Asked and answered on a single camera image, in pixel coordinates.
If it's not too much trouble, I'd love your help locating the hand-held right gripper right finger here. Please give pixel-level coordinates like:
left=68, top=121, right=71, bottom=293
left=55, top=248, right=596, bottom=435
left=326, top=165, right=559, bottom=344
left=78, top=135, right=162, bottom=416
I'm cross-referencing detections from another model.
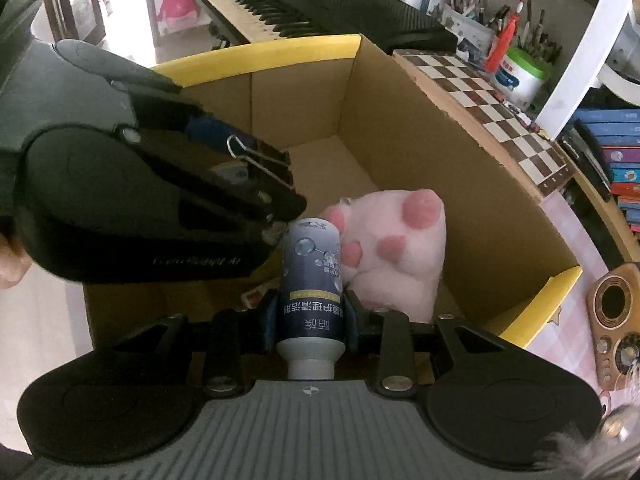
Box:
left=342, top=287, right=511, bottom=396

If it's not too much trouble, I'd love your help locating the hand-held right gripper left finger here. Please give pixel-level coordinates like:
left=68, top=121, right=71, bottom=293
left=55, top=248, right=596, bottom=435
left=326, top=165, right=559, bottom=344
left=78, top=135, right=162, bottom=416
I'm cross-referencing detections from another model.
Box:
left=112, top=289, right=279, bottom=396

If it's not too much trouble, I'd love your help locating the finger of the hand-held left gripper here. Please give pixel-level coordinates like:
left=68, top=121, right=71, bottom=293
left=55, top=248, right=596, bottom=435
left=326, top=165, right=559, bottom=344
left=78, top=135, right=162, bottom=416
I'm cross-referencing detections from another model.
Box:
left=111, top=81, right=247, bottom=155
left=140, top=146, right=308, bottom=240

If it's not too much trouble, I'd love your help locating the black binder clip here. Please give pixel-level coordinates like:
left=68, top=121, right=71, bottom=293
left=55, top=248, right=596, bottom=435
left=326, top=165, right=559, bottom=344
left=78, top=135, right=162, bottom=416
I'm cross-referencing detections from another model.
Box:
left=226, top=134, right=296, bottom=191

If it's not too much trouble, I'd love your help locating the dark blue spray bottle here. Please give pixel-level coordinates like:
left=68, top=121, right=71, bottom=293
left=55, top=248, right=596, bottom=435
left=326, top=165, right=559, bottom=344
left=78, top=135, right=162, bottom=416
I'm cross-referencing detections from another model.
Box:
left=275, top=219, right=348, bottom=381

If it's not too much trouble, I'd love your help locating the yellow cardboard box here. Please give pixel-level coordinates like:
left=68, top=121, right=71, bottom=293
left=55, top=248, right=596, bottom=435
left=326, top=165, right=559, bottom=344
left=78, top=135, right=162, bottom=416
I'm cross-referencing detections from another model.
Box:
left=82, top=34, right=583, bottom=356

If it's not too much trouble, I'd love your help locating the desktop with pink checked tablecloth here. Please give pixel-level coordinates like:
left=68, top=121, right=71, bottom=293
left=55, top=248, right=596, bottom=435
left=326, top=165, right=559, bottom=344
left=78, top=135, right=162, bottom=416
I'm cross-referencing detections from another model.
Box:
left=520, top=187, right=640, bottom=426

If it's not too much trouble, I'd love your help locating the person's left hand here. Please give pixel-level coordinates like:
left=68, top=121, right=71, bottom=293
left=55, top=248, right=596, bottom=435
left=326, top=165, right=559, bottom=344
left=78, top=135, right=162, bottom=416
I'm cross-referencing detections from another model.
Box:
left=0, top=232, right=32, bottom=290

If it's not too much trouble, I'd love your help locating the red white small packet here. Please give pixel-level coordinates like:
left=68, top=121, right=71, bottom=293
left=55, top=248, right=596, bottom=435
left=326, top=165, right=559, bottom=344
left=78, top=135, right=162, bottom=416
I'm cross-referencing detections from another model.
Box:
left=240, top=285, right=273, bottom=311

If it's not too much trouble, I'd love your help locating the pink plush paw toy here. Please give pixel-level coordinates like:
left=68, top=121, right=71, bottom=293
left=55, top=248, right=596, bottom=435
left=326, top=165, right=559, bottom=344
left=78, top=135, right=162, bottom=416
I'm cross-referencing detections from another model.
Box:
left=320, top=188, right=447, bottom=324

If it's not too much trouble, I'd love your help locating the pink tote bag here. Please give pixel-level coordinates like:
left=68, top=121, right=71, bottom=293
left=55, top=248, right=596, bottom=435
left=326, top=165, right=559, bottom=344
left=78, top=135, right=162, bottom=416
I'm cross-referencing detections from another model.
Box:
left=157, top=0, right=198, bottom=33

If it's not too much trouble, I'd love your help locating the wooden speaker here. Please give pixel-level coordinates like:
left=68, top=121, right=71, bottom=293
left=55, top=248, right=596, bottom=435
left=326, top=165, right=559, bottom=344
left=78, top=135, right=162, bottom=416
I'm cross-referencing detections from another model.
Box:
left=586, top=262, right=640, bottom=392

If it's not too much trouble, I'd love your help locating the brown white chessboard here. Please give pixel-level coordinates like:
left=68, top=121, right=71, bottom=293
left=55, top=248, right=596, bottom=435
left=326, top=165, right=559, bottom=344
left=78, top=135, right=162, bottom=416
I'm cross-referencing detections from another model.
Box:
left=392, top=49, right=576, bottom=203

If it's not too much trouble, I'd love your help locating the pen holder with pens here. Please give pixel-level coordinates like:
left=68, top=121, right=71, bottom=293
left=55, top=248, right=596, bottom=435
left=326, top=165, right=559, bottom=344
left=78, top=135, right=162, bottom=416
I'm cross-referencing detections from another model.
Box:
left=442, top=0, right=501, bottom=53

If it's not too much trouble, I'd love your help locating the grey fluffy fur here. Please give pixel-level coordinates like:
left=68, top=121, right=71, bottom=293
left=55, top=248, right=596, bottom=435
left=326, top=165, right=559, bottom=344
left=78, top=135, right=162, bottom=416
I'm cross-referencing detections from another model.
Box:
left=535, top=360, right=640, bottom=480

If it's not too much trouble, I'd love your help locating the black notebook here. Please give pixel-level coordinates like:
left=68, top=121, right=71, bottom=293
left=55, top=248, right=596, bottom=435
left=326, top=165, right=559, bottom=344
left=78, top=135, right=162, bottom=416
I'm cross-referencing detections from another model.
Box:
left=557, top=125, right=613, bottom=201

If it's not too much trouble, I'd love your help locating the white jar with green lid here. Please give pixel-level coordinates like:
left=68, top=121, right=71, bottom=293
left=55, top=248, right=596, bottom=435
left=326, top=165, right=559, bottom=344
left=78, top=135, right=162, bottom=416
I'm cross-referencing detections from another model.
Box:
left=492, top=46, right=549, bottom=111

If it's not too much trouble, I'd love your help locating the row of colourful books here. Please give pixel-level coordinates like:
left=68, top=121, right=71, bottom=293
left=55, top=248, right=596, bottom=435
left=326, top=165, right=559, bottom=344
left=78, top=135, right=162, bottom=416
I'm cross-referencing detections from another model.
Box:
left=575, top=107, right=640, bottom=233

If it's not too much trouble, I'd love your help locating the white bookshelf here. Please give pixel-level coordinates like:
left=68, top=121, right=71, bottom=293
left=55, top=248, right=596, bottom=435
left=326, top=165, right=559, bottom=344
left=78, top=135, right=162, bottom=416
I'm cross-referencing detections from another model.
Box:
left=537, top=0, right=640, bottom=141

